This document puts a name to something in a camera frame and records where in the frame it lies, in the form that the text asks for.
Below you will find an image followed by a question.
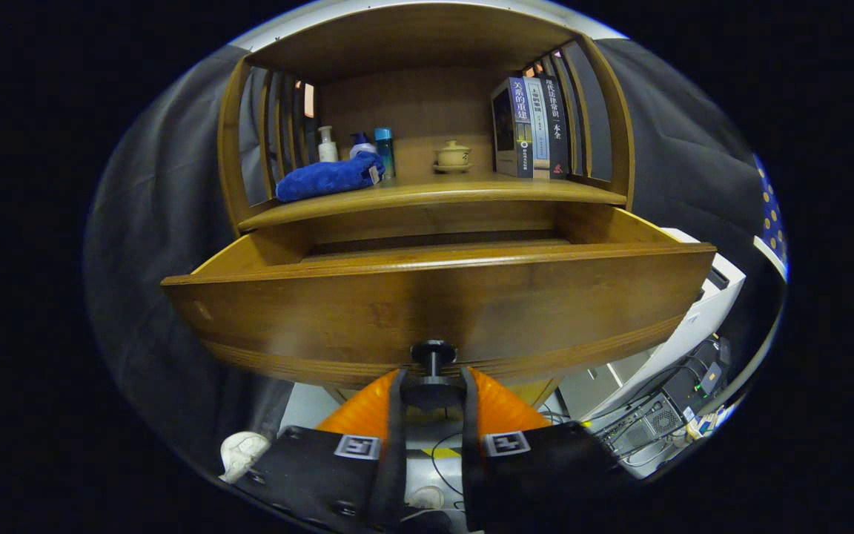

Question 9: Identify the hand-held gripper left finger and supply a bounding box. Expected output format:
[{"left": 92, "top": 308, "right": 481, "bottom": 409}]
[{"left": 238, "top": 367, "right": 407, "bottom": 533}]

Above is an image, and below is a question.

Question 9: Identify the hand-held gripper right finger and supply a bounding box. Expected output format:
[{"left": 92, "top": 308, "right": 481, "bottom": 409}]
[{"left": 460, "top": 366, "right": 635, "bottom": 533}]

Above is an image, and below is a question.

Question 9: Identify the wooden drawer with black knob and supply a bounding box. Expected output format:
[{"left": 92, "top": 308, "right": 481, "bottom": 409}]
[{"left": 162, "top": 204, "right": 717, "bottom": 410}]

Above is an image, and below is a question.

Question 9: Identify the wooden countertop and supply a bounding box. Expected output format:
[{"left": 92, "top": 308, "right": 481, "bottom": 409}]
[{"left": 238, "top": 172, "right": 628, "bottom": 231}]

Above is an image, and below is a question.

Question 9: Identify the wooden cabinet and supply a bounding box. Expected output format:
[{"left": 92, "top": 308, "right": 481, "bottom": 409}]
[{"left": 216, "top": 0, "right": 635, "bottom": 407}]

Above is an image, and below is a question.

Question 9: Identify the white rounded object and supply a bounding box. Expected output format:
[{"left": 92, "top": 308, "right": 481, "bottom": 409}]
[{"left": 219, "top": 432, "right": 271, "bottom": 483}]

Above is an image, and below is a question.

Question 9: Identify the black computer tower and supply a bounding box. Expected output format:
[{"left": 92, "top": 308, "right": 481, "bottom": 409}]
[{"left": 598, "top": 337, "right": 732, "bottom": 464}]

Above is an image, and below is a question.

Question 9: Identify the white side table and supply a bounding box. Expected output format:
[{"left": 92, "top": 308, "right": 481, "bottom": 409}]
[{"left": 557, "top": 228, "right": 747, "bottom": 422}]

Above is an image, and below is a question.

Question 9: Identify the blue towel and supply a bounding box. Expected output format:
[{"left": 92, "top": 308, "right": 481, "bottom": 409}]
[{"left": 276, "top": 151, "right": 385, "bottom": 203}]

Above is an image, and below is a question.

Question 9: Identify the teal bottle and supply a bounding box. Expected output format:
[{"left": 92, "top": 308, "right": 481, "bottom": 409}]
[{"left": 374, "top": 128, "right": 397, "bottom": 179}]

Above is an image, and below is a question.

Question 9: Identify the beige lidded tea cup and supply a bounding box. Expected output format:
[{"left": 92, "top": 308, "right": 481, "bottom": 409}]
[{"left": 436, "top": 140, "right": 472, "bottom": 167}]

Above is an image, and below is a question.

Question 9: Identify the blue dotted gift bag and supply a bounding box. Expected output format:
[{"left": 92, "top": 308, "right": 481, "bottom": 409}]
[{"left": 753, "top": 154, "right": 789, "bottom": 253}]

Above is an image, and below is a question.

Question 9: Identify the book with blue spine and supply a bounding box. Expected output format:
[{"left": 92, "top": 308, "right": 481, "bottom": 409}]
[{"left": 491, "top": 76, "right": 535, "bottom": 179}]

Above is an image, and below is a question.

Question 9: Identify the black floor cable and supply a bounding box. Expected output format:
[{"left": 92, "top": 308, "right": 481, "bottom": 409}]
[{"left": 430, "top": 432, "right": 466, "bottom": 499}]

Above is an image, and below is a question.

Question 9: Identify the white wall shelf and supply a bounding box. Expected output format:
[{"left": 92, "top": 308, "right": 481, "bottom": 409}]
[{"left": 753, "top": 236, "right": 790, "bottom": 281}]

